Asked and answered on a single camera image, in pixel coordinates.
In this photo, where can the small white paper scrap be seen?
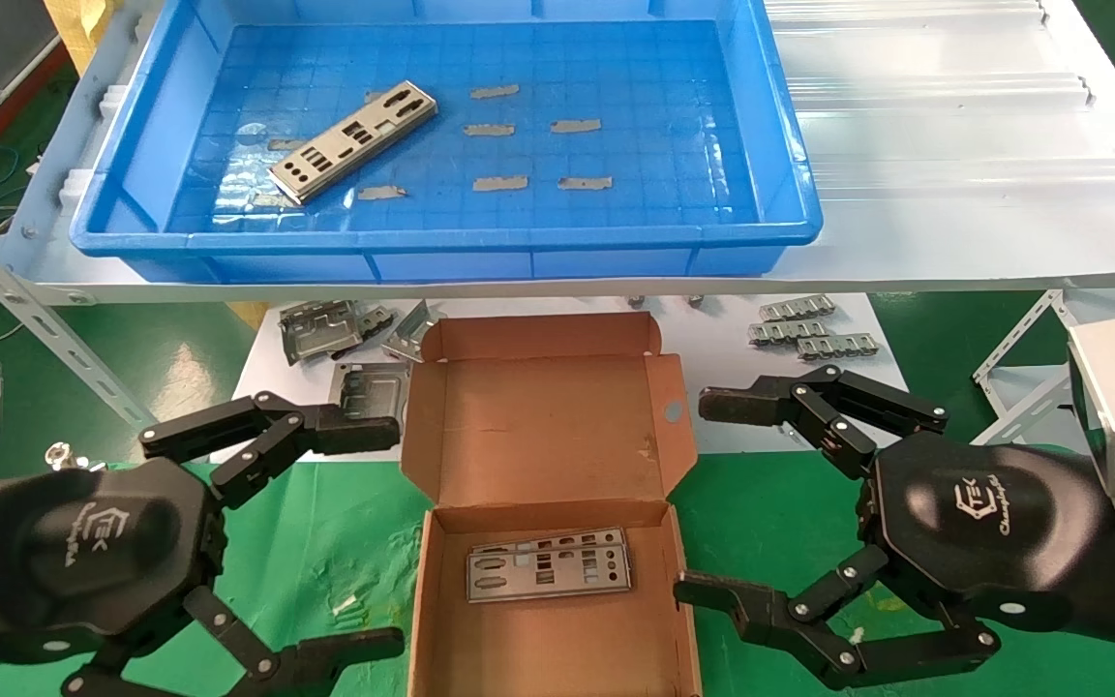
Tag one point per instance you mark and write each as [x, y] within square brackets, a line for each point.
[346, 604]

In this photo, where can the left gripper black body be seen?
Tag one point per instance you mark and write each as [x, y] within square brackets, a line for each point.
[83, 552]

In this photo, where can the silver metal IO shield plate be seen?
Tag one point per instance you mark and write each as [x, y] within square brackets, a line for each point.
[567, 539]
[557, 581]
[345, 145]

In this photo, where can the angled grey metal part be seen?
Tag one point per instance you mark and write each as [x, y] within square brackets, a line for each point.
[412, 334]

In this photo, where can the green cloth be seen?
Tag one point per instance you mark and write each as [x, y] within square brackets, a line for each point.
[345, 523]

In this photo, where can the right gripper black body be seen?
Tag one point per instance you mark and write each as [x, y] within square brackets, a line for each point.
[983, 523]

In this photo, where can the brown cardboard box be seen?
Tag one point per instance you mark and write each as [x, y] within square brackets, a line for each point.
[548, 436]

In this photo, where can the slotted grey metal strip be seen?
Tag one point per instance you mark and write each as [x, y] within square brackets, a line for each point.
[838, 347]
[798, 308]
[788, 333]

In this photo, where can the slotted grey angle leg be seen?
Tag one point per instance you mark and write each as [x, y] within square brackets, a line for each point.
[45, 324]

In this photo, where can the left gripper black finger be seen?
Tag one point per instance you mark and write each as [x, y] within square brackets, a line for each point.
[325, 658]
[345, 431]

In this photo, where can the silver binder clip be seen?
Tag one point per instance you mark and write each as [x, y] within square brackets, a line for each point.
[74, 457]

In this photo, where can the blue plastic tray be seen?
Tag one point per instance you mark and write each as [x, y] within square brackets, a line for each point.
[654, 213]

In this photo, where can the large grey metal bracket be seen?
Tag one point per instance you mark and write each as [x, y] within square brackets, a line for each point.
[316, 334]

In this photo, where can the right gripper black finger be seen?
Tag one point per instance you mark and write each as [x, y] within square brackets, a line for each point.
[761, 615]
[751, 405]

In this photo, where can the grey tape piece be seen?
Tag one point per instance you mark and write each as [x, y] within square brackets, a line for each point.
[282, 145]
[267, 200]

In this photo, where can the white flat board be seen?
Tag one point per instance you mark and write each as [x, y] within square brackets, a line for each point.
[712, 387]

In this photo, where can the square grey metal frame bracket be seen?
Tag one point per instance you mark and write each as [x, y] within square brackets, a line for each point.
[369, 387]

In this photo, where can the slotted white angle frame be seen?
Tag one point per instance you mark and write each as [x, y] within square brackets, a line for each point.
[1012, 353]

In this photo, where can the small grey metal part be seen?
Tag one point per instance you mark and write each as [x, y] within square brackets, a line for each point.
[378, 322]

